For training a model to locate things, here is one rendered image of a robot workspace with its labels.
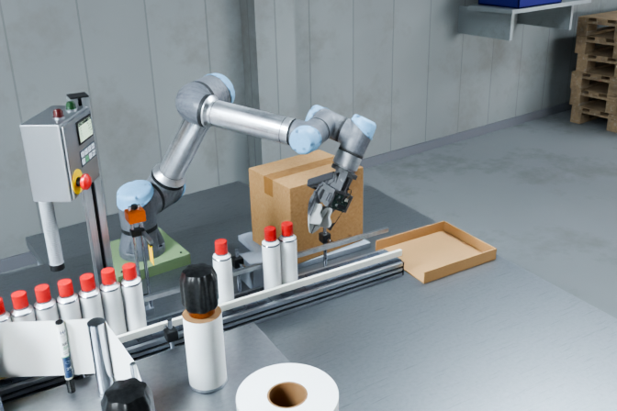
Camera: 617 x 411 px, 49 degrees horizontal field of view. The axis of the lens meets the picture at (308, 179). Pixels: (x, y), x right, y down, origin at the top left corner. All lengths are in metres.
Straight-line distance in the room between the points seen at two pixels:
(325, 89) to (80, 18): 1.86
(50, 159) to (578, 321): 1.45
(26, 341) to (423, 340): 0.99
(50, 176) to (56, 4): 2.49
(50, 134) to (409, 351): 1.04
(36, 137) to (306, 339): 0.86
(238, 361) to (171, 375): 0.16
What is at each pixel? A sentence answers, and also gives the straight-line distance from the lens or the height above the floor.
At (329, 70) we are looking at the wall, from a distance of 5.02.
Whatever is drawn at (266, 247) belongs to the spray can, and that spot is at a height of 1.04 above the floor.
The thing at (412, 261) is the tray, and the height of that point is 0.83.
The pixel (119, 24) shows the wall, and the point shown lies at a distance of 4.19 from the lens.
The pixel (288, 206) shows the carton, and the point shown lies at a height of 1.06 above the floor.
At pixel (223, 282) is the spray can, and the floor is 0.97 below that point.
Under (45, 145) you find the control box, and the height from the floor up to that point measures 1.43.
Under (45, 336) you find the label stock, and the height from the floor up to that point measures 1.03.
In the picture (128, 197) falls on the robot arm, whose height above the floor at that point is 1.09.
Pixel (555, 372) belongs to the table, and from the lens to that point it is 1.83.
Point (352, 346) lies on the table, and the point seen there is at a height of 0.83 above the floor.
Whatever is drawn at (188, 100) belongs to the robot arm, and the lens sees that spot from 1.96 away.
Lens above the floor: 1.89
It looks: 21 degrees down
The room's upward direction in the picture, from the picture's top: 1 degrees counter-clockwise
